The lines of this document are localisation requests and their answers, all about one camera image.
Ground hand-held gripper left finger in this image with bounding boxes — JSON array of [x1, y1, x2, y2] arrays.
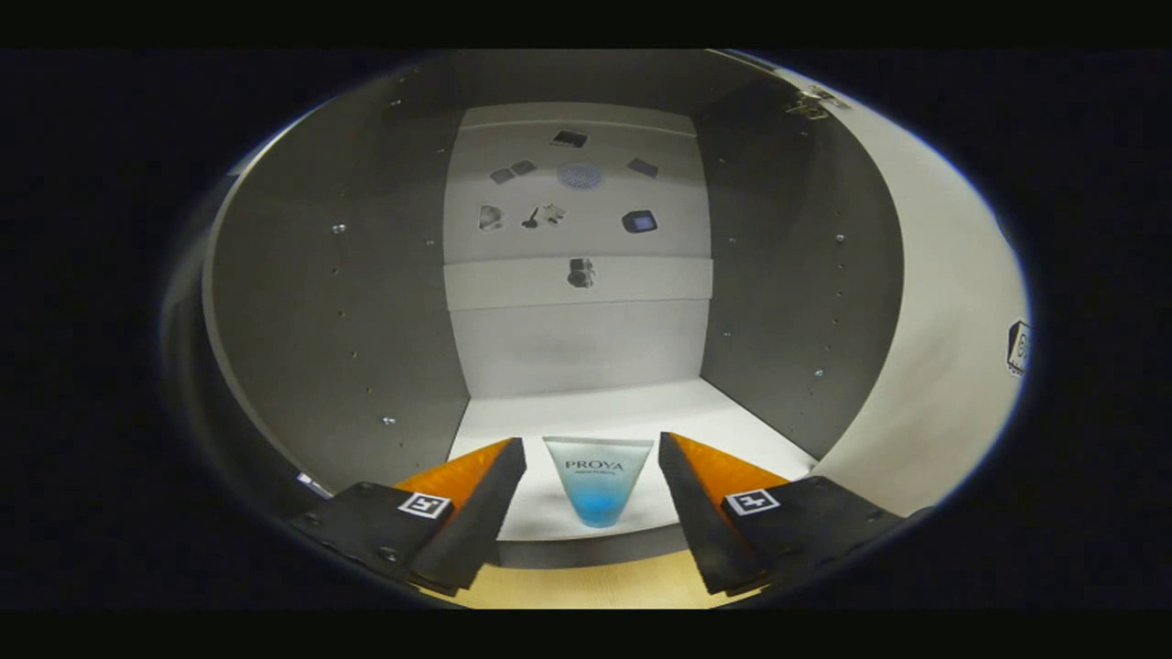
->
[[291, 437, 528, 596]]

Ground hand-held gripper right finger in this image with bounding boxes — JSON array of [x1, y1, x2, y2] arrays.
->
[[658, 432, 907, 597]]

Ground clear blue cosmetic tube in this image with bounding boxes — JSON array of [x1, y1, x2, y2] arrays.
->
[[542, 436, 656, 529]]

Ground grey cabinet body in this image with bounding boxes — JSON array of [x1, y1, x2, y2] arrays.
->
[[201, 50, 907, 568]]

